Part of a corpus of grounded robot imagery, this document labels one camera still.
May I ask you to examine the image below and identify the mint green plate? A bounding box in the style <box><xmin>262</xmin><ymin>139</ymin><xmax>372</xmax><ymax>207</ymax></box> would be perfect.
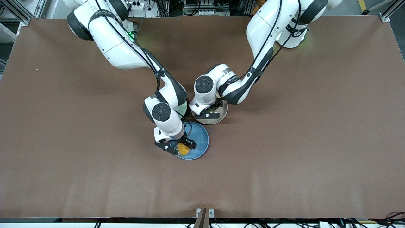
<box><xmin>174</xmin><ymin>101</ymin><xmax>190</xmax><ymax>120</ymax></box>

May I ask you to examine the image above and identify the bag of orange snacks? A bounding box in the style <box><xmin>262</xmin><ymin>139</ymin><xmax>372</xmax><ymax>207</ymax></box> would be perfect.
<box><xmin>252</xmin><ymin>0</ymin><xmax>265</xmax><ymax>16</ymax></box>

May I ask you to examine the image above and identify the aluminium frame profile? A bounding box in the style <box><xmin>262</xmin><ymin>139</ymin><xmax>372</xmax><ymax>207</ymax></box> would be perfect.
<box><xmin>0</xmin><ymin>0</ymin><xmax>33</xmax><ymax>26</ymax></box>
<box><xmin>379</xmin><ymin>0</ymin><xmax>405</xmax><ymax>22</ymax></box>

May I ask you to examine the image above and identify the blue plate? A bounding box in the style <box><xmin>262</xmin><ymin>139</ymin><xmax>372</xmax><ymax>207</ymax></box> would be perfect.
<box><xmin>171</xmin><ymin>122</ymin><xmax>210</xmax><ymax>161</ymax></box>

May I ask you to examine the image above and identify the black cable bundle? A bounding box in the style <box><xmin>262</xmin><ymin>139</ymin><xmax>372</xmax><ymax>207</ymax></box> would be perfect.
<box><xmin>342</xmin><ymin>212</ymin><xmax>405</xmax><ymax>228</ymax></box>

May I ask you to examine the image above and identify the beige plate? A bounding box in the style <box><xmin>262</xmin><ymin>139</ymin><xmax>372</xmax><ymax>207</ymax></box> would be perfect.
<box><xmin>191</xmin><ymin>99</ymin><xmax>228</xmax><ymax>125</ymax></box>

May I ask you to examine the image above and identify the camera mount post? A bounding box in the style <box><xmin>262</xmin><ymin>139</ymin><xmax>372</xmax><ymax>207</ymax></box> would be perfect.
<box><xmin>193</xmin><ymin>207</ymin><xmax>215</xmax><ymax>228</ymax></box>

